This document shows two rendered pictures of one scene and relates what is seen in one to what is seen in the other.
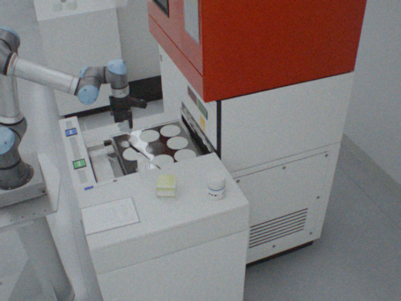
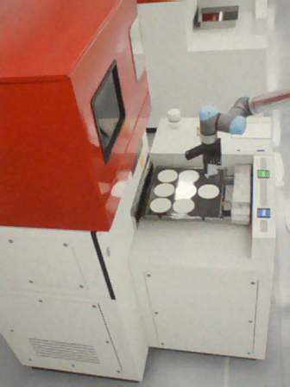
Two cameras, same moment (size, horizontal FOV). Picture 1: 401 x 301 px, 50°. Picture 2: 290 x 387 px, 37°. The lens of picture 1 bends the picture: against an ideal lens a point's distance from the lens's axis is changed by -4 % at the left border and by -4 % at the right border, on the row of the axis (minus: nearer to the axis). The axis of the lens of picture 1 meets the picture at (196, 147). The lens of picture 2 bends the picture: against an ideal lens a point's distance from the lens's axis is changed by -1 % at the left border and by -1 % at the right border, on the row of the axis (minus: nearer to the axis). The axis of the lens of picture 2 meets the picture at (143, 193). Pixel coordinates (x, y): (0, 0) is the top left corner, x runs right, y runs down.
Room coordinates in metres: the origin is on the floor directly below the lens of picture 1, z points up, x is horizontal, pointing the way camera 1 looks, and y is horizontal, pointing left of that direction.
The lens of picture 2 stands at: (3.04, 1.00, 2.29)
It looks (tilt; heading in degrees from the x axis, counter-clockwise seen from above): 41 degrees down; 218
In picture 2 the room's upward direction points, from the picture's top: 10 degrees counter-clockwise
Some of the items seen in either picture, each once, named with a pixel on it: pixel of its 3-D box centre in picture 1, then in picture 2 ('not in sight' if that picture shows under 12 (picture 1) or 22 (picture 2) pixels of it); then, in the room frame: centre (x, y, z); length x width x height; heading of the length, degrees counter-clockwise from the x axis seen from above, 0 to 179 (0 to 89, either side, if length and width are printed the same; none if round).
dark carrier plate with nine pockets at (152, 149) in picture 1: (155, 148); (185, 191); (1.67, 0.19, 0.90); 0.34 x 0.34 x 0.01; 20
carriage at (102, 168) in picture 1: (102, 169); (242, 194); (1.56, 0.44, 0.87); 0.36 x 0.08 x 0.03; 20
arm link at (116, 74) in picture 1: (116, 73); (209, 120); (1.64, 0.32, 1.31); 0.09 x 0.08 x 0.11; 91
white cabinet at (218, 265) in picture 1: (149, 236); (211, 246); (1.55, 0.26, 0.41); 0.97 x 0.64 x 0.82; 20
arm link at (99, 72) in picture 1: (93, 77); (232, 122); (1.62, 0.42, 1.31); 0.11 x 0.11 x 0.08; 1
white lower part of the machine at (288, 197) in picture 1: (242, 172); (87, 276); (2.04, -0.27, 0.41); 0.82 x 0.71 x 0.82; 20
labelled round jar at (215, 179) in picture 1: (215, 185); (174, 119); (1.27, -0.07, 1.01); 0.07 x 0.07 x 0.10
